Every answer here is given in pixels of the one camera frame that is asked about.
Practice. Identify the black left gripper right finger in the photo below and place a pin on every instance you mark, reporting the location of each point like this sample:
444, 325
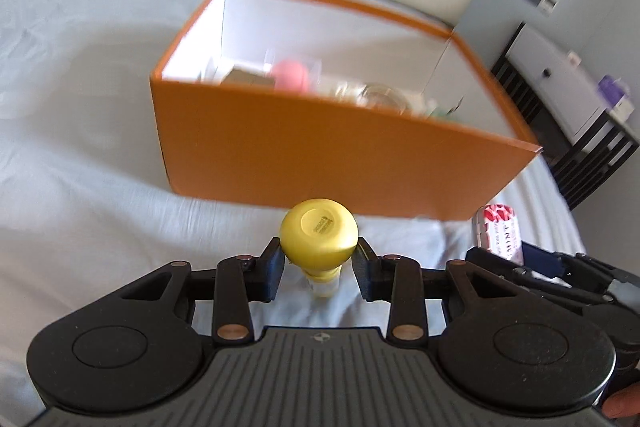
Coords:
499, 345

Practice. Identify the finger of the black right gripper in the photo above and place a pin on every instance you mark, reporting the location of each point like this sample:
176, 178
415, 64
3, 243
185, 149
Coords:
520, 275
581, 270

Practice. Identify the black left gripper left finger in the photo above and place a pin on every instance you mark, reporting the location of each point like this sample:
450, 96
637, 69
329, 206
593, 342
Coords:
152, 338

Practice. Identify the red white mint tin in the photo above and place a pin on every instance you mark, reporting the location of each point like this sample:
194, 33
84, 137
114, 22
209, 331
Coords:
497, 230

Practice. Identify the yellow bottle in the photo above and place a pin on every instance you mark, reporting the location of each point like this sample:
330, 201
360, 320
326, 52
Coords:
319, 236

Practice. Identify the round gold lidded jar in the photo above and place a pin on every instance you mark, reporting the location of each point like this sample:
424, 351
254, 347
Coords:
379, 96

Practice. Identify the small brown cardboard box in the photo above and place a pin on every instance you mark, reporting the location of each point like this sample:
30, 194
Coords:
243, 77

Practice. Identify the person's right hand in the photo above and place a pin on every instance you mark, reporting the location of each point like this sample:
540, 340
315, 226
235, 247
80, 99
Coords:
624, 403

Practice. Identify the white bedside cabinet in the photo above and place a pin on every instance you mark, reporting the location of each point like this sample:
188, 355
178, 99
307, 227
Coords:
566, 89

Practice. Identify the purple item on cabinet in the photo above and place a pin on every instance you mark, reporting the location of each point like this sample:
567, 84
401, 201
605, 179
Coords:
617, 95

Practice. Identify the orange cardboard box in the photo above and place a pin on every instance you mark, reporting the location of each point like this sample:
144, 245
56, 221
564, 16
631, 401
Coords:
274, 148

